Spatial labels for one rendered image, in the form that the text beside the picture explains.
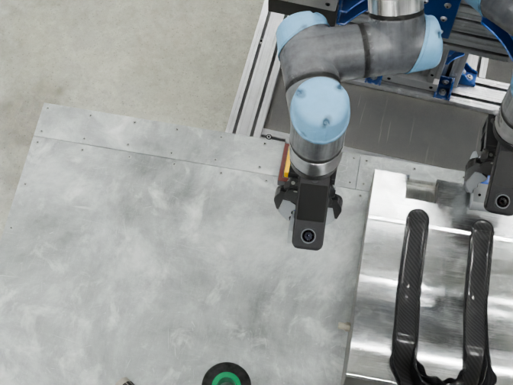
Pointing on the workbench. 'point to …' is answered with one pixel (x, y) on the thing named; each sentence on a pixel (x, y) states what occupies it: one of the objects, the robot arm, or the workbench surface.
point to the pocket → (421, 190)
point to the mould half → (397, 202)
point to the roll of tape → (226, 374)
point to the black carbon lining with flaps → (414, 248)
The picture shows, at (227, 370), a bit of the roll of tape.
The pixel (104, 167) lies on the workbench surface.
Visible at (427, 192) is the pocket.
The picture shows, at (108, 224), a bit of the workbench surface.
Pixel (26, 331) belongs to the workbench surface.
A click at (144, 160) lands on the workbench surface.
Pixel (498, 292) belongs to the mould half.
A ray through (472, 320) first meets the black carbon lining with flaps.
